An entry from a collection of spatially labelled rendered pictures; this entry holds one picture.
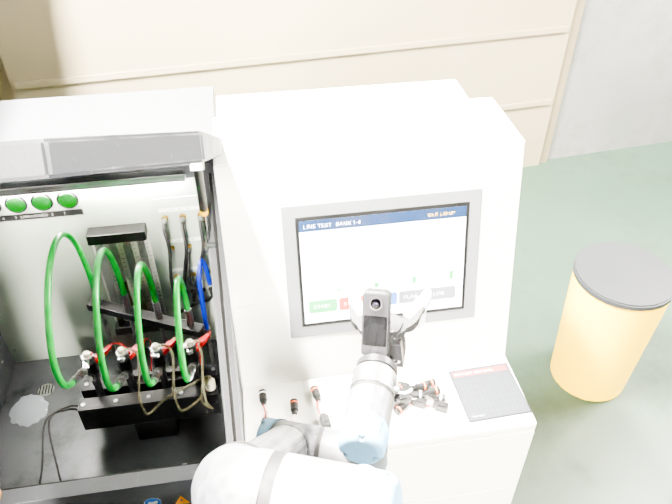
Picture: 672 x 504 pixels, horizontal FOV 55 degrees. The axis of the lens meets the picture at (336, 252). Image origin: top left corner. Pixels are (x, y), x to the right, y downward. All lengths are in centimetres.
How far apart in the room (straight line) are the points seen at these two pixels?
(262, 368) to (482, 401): 55
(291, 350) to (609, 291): 142
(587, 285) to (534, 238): 123
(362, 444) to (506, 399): 75
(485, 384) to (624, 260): 126
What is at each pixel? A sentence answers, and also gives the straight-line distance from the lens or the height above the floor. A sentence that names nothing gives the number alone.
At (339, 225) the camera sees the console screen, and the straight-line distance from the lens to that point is 148.
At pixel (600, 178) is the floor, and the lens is 451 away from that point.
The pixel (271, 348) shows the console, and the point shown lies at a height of 108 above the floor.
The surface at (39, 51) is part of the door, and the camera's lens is 349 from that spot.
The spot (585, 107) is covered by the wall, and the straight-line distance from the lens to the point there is 453.
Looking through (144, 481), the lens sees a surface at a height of 95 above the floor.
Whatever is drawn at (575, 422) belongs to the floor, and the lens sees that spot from 299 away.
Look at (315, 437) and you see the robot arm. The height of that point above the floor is 137.
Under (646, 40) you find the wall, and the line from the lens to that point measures 455.
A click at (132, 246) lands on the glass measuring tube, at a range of 177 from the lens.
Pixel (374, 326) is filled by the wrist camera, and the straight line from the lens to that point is 109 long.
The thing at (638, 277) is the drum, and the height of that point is 61.
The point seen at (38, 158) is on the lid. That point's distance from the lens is 72.
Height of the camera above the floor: 229
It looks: 40 degrees down
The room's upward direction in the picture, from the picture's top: straight up
